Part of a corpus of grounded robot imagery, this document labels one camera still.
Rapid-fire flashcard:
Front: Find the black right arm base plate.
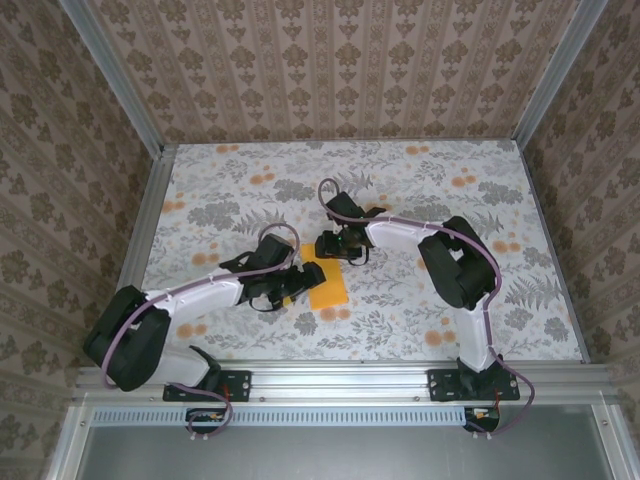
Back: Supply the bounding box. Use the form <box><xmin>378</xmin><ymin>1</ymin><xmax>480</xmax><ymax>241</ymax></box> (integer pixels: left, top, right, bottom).
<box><xmin>427</xmin><ymin>368</ymin><xmax>522</xmax><ymax>403</ymax></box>

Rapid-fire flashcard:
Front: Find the slotted grey cable duct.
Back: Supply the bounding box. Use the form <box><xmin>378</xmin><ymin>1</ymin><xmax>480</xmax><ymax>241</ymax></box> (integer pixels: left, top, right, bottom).
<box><xmin>92</xmin><ymin>409</ymin><xmax>501</xmax><ymax>427</ymax></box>

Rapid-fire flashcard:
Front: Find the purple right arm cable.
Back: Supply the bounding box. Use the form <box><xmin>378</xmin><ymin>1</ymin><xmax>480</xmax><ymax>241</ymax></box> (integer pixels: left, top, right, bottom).
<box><xmin>318</xmin><ymin>178</ymin><xmax>537</xmax><ymax>441</ymax></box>

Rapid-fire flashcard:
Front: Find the black connector board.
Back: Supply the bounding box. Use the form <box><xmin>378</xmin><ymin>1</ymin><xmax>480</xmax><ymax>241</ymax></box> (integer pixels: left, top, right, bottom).
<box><xmin>462</xmin><ymin>405</ymin><xmax>502</xmax><ymax>434</ymax></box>
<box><xmin>185</xmin><ymin>407</ymin><xmax>232</xmax><ymax>435</ymax></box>

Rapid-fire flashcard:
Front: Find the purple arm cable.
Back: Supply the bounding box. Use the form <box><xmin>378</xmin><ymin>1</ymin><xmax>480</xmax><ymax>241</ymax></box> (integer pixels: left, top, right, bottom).
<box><xmin>101</xmin><ymin>222</ymin><xmax>301</xmax><ymax>444</ymax></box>
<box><xmin>318</xmin><ymin>178</ymin><xmax>537</xmax><ymax>441</ymax></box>

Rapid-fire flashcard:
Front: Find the orange cloth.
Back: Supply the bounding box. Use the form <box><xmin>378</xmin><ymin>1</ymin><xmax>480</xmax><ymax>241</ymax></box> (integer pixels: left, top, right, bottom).
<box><xmin>299</xmin><ymin>243</ymin><xmax>350</xmax><ymax>310</ymax></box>

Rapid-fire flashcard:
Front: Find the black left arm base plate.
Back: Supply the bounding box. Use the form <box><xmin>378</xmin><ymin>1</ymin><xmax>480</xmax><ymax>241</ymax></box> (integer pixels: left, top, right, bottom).
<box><xmin>162</xmin><ymin>368</ymin><xmax>252</xmax><ymax>403</ymax></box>

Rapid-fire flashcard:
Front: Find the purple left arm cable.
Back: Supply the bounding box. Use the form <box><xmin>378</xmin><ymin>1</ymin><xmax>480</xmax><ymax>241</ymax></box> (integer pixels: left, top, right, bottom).
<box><xmin>101</xmin><ymin>222</ymin><xmax>301</xmax><ymax>444</ymax></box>

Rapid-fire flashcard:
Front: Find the aluminium frame rail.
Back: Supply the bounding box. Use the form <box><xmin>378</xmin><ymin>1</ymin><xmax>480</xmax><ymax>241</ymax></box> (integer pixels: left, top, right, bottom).
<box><xmin>72</xmin><ymin>362</ymin><xmax>614</xmax><ymax>404</ymax></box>

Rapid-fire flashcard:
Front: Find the aluminium side rail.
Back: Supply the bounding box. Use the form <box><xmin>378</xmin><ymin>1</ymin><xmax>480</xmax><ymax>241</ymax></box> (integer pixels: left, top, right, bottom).
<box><xmin>97</xmin><ymin>144</ymin><xmax>175</xmax><ymax>369</ymax></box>

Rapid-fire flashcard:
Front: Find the aluminium corner post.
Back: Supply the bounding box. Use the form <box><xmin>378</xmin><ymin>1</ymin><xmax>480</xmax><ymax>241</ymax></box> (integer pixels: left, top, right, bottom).
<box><xmin>512</xmin><ymin>0</ymin><xmax>600</xmax><ymax>146</ymax></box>
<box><xmin>63</xmin><ymin>0</ymin><xmax>167</xmax><ymax>157</ymax></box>

